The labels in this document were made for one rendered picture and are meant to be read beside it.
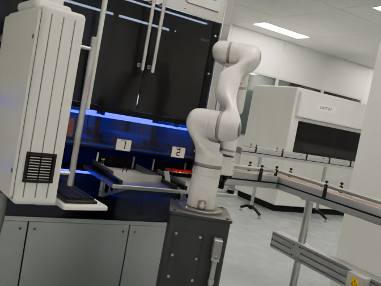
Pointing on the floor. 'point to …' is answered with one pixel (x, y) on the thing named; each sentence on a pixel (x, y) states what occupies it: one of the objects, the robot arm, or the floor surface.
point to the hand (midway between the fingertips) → (221, 184)
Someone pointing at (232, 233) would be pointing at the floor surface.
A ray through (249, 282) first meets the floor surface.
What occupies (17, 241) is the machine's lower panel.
